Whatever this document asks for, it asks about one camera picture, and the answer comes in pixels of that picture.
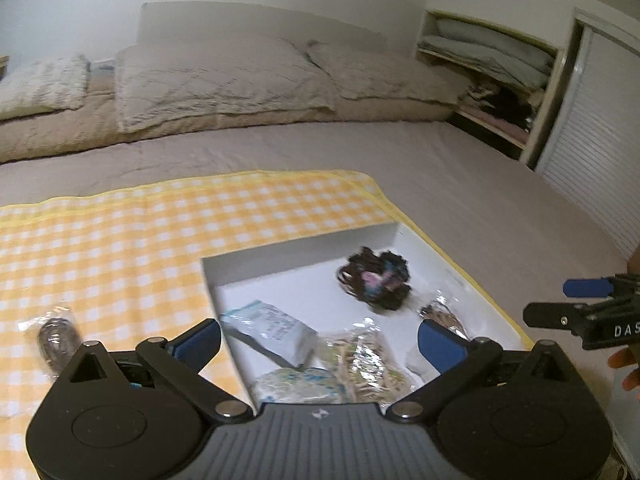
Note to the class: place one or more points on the person's right hand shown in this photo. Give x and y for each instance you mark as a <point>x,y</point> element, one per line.
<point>627,367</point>

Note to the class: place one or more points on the quilted beige pillow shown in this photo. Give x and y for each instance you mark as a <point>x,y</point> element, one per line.
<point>380,72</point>

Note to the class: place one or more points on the white open closet shelf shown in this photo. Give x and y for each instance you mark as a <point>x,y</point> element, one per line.
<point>545,105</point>

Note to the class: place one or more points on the large beige pillow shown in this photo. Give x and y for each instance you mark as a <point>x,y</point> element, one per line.
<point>215,80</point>

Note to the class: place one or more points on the white printed packet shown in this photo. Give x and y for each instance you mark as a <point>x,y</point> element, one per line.
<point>277,332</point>

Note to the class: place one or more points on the fluffy beige pillow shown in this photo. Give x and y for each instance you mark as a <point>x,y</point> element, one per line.
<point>45,85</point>

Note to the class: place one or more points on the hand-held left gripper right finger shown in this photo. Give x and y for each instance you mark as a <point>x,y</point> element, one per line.
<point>440,346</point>

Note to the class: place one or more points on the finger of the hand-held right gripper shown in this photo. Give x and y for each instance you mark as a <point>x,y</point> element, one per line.
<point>587,287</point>
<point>550,314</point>

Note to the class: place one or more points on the dark folded clothes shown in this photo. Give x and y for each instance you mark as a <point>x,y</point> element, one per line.
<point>505,107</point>

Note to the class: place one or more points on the white louvred closet door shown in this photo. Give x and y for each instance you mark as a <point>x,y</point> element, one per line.
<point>595,135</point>

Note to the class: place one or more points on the dark scrunchie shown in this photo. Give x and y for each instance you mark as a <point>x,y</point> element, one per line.
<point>375,280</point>

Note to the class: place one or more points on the clear bag with blue-dotted item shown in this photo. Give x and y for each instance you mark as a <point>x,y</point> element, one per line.
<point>295,387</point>

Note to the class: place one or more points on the folded pale bedding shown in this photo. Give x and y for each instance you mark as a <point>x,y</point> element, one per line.
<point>480,50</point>

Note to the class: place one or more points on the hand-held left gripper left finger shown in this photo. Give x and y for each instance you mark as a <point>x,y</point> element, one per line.
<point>200,346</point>

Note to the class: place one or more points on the white headboard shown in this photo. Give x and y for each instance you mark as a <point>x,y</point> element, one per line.
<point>240,22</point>

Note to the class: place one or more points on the white shallow box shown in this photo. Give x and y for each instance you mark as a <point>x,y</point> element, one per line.
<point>300,270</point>

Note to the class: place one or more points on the yellow checkered mat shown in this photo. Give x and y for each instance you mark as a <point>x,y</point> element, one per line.
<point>125,235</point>

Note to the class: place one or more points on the clear bag of rubber bands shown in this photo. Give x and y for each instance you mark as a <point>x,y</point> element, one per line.
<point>365,365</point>

